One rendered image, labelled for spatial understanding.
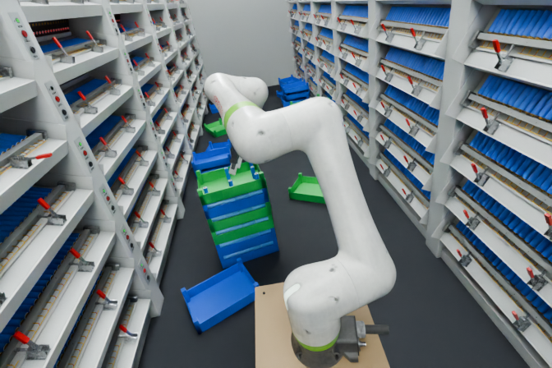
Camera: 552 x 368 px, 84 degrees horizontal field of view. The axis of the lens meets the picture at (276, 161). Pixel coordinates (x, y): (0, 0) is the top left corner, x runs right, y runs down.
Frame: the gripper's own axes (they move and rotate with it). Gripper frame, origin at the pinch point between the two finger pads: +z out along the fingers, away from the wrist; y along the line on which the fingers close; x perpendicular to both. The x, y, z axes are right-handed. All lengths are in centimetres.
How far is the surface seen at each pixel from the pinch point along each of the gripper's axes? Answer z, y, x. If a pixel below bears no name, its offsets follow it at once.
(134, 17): -19, 88, 111
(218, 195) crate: 14.1, -6.6, 3.0
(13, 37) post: -42, -40, 58
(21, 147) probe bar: -19, -53, 46
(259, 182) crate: 6.7, 3.2, -12.2
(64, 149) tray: -13, -42, 44
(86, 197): 2, -44, 36
